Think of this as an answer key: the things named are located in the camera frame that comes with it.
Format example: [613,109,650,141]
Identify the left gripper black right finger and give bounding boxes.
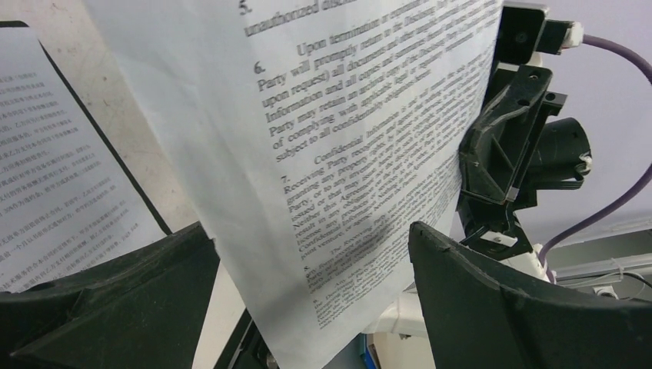
[408,221,651,368]

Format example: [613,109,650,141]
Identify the cream and black file folder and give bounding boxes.
[0,20,271,369]

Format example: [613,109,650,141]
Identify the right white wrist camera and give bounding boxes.
[494,1,584,65]

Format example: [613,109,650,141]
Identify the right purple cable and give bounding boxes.
[537,32,652,266]

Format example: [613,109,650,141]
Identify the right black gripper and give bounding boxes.
[457,65,592,260]

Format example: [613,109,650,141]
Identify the printed white paper sheet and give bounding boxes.
[1,24,167,293]

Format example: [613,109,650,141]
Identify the aluminium frame rail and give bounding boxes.
[547,230,651,301]

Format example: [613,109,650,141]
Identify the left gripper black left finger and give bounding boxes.
[1,224,219,368]

